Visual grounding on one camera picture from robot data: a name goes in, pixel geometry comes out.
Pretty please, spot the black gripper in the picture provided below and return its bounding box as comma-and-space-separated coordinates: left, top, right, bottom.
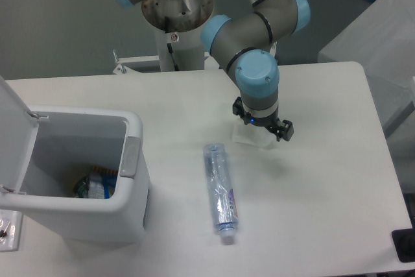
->
232, 97, 294, 141

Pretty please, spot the clear plastic wrapper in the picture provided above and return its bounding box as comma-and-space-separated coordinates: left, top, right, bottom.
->
231, 123, 276, 148

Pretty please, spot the crushed clear plastic bottle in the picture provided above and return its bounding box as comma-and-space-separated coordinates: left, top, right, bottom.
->
203, 143, 239, 245

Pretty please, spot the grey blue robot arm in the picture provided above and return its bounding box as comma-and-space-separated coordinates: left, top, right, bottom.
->
118, 0, 311, 141

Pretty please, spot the colourful trash inside can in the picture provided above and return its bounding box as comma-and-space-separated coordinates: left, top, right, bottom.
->
73, 165, 118, 199

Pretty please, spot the white trash can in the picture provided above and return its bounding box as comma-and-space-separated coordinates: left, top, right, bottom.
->
1, 106, 150, 243

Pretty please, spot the white trash can lid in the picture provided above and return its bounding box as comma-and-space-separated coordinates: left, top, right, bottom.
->
1, 79, 39, 193

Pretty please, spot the grey covered side table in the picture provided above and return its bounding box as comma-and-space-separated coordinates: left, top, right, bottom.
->
318, 0, 414, 137

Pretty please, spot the black device at edge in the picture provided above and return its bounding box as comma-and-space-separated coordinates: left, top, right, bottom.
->
392, 228, 414, 263

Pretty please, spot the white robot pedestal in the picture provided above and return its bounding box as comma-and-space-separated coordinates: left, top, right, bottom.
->
141, 0, 214, 58

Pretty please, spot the white pedestal base bracket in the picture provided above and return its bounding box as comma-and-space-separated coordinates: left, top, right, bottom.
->
112, 43, 222, 74

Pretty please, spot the black pedestal cable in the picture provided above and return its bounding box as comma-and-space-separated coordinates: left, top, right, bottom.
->
163, 16, 180, 72

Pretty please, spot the white wall plate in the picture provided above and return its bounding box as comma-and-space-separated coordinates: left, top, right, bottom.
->
1, 210, 23, 252

